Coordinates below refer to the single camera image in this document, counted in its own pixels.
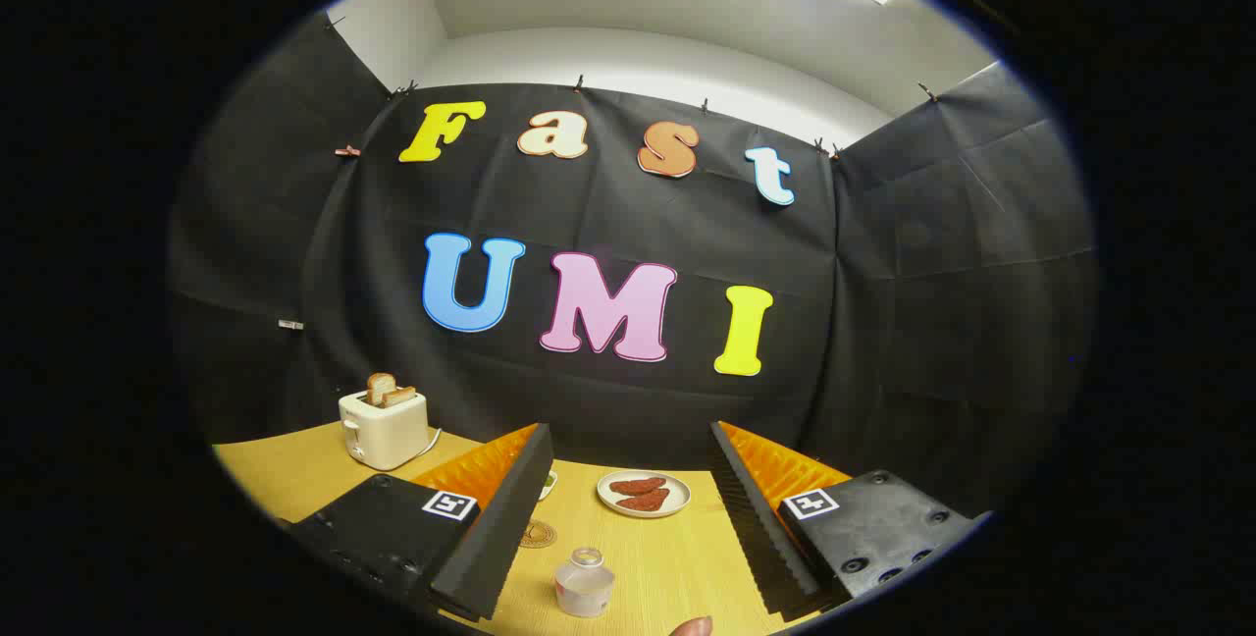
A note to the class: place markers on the cream toaster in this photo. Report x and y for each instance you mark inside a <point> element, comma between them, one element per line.
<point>388,435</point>

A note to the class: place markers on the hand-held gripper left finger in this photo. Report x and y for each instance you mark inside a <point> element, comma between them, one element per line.
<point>496,538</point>

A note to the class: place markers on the black backdrop cloth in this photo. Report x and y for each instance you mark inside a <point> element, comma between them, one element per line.
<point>883,371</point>

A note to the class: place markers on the red meat strip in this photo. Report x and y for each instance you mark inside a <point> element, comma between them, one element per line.
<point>645,501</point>
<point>638,486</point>

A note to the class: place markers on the toast slice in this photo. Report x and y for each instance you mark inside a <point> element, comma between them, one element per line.
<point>399,396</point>
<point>379,387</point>

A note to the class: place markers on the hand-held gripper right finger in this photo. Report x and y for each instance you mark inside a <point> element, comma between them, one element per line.
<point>760,538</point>

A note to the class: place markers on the wooden table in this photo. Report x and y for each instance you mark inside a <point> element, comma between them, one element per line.
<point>657,557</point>

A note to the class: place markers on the clear plastic juice bottle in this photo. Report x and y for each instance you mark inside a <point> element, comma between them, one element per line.
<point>584,592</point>

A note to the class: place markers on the round wooden coaster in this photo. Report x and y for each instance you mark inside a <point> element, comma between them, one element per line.
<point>541,535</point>

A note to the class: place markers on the white round plate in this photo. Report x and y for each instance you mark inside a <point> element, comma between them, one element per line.
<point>677,501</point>

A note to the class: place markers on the white divided seed dish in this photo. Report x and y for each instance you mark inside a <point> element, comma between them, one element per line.
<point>549,485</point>

